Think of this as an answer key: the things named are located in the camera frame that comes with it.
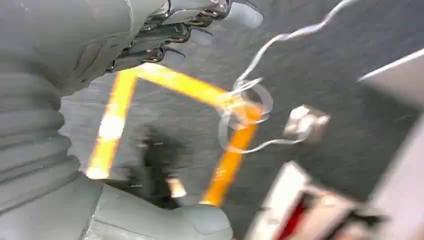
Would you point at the white and red device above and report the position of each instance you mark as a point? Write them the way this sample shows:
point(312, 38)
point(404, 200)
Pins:
point(291, 202)

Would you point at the small silver metal part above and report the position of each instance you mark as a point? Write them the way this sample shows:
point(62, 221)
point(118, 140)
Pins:
point(306, 123)

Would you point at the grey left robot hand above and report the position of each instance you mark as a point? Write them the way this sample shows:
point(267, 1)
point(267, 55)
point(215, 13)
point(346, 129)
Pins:
point(66, 36)

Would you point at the yellow tape strip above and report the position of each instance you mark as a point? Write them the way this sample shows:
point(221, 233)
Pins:
point(185, 84)
point(112, 126)
point(232, 159)

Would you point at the ribbed grey left arm sleeve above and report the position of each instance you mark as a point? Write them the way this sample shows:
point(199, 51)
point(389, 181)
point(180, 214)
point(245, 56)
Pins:
point(30, 139)

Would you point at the grey metal tray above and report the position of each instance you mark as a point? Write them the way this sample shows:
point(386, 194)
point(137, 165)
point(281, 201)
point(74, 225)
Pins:
point(402, 185)

